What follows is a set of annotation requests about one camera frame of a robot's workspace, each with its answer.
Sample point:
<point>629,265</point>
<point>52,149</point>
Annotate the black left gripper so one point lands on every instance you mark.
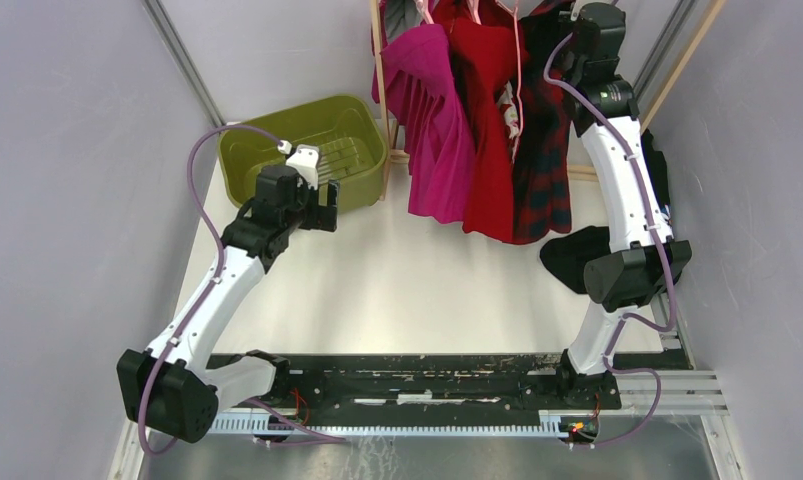
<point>321,216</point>

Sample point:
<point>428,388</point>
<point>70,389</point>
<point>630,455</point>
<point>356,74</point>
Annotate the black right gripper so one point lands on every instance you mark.
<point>571,28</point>

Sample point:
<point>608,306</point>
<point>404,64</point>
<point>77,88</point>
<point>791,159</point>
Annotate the red navy plaid skirt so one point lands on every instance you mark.
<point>540,181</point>

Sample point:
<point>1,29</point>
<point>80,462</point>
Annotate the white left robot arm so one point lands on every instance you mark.
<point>170,387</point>

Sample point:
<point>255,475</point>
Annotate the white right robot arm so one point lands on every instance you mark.
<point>643,258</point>

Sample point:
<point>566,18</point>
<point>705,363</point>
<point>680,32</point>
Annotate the magenta pleated skirt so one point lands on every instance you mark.
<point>420,91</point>

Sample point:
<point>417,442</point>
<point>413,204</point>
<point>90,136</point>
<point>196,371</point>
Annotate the pink plastic hanger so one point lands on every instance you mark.
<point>513,13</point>

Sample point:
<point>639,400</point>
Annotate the olive green plastic basket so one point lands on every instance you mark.
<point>337,133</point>

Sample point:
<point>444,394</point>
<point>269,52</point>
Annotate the white red floral garment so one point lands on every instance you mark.
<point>511,108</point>

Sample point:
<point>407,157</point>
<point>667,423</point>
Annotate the red dress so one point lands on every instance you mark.
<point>483,60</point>

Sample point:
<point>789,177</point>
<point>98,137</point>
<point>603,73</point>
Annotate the grey garment on rack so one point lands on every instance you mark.
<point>398,16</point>

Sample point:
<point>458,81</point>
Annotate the black shirt with flower print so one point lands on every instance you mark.
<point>629,198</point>

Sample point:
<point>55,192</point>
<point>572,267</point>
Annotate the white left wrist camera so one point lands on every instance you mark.
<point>304,158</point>

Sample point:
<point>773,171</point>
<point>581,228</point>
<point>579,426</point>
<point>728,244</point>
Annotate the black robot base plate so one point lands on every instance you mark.
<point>436,390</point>

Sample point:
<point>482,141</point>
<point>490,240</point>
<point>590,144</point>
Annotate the aluminium corner rail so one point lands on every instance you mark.
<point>169,34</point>

